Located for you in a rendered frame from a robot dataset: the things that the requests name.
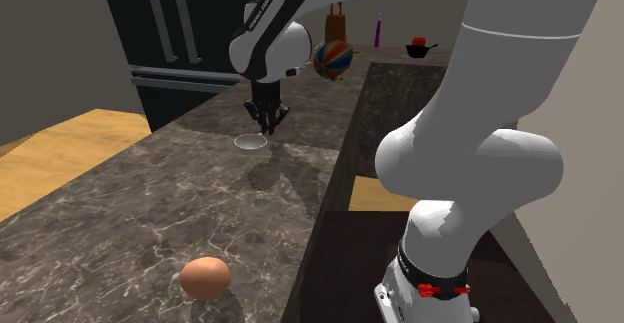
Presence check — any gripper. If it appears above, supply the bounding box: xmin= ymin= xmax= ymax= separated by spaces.
xmin=244 ymin=79 xmax=291 ymax=136

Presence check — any multicoloured striped ball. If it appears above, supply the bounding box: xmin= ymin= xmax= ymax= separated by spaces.
xmin=313 ymin=39 xmax=355 ymax=80

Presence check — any black refrigerator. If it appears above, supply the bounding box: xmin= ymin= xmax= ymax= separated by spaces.
xmin=96 ymin=0 xmax=274 ymax=134

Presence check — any black pan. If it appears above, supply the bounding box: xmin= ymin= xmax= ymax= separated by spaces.
xmin=404 ymin=42 xmax=439 ymax=60

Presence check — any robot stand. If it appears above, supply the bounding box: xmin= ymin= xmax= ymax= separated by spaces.
xmin=298 ymin=209 xmax=557 ymax=323

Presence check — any brown egg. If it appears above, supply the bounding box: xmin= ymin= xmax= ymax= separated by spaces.
xmin=179 ymin=256 xmax=232 ymax=301

